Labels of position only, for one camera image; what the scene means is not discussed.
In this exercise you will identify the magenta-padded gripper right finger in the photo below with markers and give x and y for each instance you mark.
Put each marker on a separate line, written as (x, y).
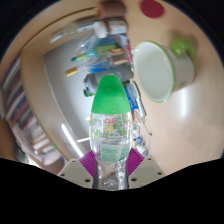
(134, 161)

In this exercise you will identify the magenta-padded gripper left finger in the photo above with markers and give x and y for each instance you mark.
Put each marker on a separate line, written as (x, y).
(87, 163)

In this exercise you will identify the clear bottle with green cap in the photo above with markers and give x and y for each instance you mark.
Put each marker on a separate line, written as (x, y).
(110, 96)

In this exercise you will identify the white LED light bar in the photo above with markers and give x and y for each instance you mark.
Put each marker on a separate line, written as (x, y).
(70, 138)

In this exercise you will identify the wooden shelf unit with books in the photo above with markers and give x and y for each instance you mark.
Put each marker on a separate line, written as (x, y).
(23, 110)

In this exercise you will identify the white mug with green rim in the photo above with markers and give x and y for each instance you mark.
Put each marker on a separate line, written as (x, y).
(156, 68)

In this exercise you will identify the clear glass bottle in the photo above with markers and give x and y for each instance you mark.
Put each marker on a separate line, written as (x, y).
(75, 30)

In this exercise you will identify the brown cup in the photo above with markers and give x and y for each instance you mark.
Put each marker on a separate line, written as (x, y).
(111, 10)

